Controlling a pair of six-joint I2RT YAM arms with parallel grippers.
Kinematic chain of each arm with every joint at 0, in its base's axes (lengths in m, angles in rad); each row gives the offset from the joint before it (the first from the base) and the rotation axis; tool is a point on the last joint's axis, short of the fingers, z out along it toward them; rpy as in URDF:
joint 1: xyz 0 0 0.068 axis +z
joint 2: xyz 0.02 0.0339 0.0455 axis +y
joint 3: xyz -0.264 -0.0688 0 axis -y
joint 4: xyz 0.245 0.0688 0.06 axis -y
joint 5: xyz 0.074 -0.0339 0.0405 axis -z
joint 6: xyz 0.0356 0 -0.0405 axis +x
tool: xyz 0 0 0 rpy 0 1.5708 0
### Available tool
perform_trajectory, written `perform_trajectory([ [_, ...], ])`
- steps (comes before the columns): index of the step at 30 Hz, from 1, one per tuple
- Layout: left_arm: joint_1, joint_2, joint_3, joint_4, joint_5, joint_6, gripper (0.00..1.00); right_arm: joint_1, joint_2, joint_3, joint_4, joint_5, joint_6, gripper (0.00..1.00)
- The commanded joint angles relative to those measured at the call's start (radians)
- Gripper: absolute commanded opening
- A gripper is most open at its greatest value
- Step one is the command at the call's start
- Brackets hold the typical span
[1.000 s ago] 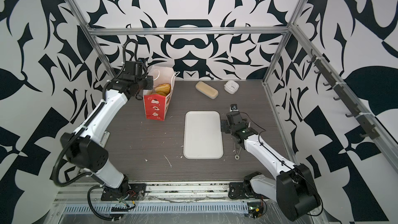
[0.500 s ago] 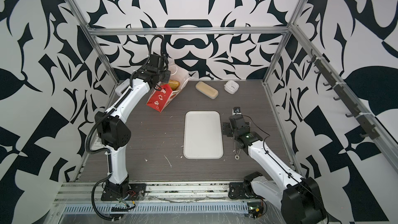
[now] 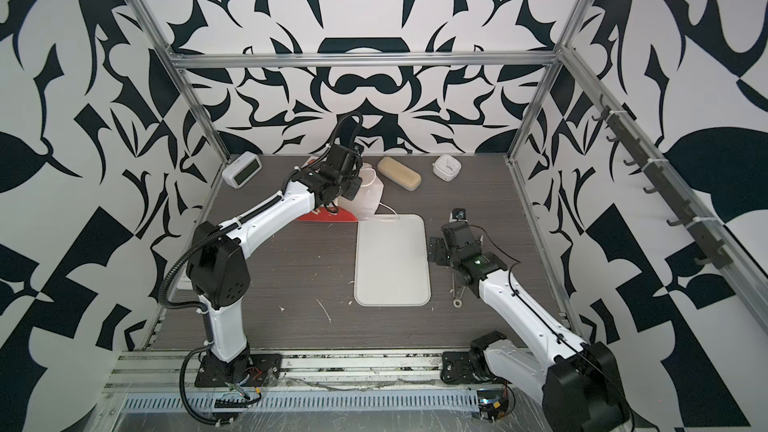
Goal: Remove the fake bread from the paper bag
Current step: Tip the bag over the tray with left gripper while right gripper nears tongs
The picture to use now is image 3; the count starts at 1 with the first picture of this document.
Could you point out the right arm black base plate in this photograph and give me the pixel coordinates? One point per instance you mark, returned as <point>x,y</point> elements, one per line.
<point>466,367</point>

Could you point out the white rectangular tray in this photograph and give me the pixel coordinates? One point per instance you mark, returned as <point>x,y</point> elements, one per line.
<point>391,266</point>

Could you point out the small electronics board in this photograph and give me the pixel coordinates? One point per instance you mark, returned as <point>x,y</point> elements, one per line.
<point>495,404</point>

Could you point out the small white lidded container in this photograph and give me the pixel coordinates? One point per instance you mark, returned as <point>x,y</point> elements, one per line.
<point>446,168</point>

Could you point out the white red paper bag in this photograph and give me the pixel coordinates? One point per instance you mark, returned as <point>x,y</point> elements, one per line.
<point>362,207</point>

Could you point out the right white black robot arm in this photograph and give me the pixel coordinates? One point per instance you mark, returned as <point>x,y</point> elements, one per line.
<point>577,384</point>

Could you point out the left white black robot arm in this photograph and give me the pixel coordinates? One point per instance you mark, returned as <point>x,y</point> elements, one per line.
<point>218,268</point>

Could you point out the beige oblong sponge block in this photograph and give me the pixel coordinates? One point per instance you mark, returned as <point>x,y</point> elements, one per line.
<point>399,173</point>

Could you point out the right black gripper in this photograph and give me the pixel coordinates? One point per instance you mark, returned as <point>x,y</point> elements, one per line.
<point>442,243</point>

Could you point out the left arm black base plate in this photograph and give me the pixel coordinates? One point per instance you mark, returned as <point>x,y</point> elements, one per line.
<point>252,370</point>

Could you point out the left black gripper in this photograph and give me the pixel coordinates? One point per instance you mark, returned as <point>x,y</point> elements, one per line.
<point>356,184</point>

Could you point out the white digital alarm clock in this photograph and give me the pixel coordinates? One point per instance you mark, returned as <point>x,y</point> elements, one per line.
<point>241,170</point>

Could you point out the white slotted cable duct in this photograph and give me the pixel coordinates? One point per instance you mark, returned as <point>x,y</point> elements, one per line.
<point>461,400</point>

